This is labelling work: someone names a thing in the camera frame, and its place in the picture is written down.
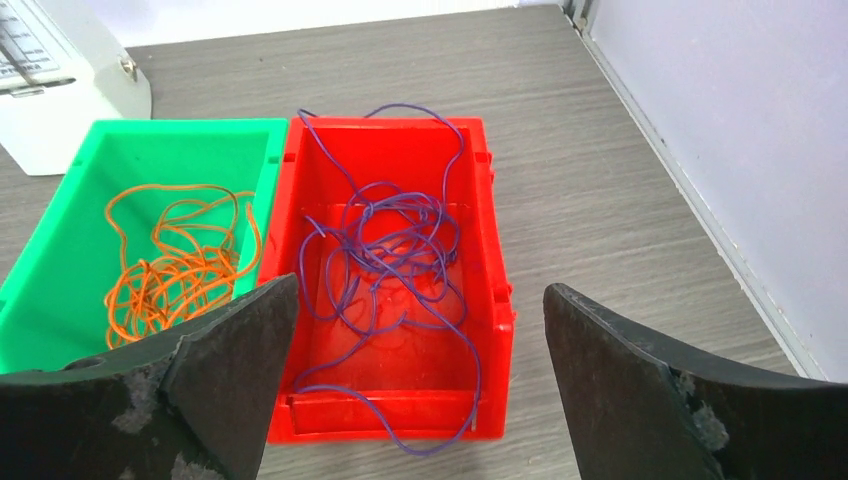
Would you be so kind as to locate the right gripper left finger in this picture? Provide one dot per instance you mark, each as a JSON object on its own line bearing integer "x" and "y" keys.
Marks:
{"x": 192, "y": 402}

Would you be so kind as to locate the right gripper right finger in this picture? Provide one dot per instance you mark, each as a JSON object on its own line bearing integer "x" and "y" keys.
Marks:
{"x": 640, "y": 404}

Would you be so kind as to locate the green plastic bin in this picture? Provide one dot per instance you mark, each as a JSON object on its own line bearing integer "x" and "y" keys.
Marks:
{"x": 134, "y": 186}

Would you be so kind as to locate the red plastic bin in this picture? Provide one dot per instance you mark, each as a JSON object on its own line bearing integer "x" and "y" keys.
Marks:
{"x": 406, "y": 322}

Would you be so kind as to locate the white metronome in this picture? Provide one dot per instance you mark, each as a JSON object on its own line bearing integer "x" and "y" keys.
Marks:
{"x": 61, "y": 70}

